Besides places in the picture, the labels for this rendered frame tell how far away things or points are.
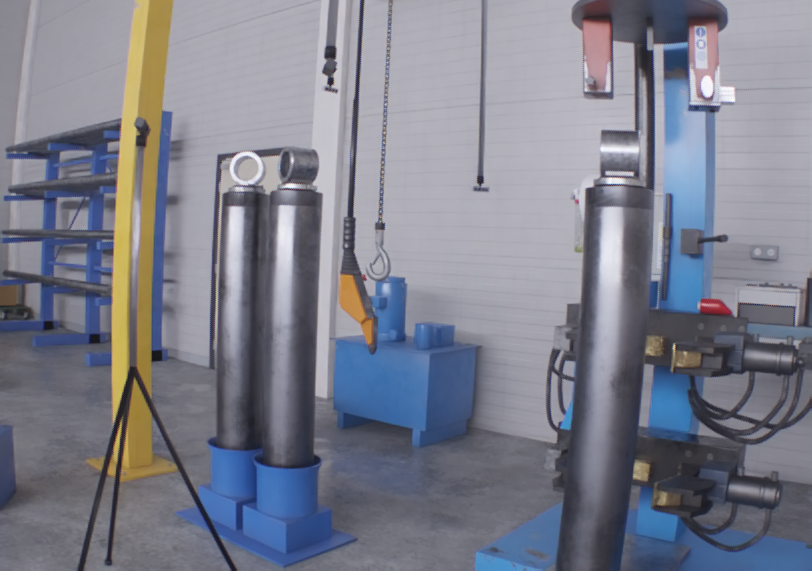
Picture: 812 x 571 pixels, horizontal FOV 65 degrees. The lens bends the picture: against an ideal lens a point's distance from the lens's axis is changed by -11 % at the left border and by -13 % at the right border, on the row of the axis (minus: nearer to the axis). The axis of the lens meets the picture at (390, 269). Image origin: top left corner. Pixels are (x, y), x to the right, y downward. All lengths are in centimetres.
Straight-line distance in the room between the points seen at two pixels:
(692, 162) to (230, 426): 220
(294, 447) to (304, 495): 21
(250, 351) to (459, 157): 273
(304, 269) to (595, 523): 146
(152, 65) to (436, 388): 261
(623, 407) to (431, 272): 342
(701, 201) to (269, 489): 206
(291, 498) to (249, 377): 55
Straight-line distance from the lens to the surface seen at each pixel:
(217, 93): 751
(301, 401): 290
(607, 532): 228
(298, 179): 290
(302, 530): 303
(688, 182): 292
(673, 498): 249
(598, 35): 262
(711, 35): 263
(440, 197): 539
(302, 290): 284
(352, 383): 497
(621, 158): 217
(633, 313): 214
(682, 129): 296
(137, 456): 404
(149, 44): 399
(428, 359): 455
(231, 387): 313
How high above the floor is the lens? 125
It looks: 2 degrees down
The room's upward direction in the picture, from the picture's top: 3 degrees clockwise
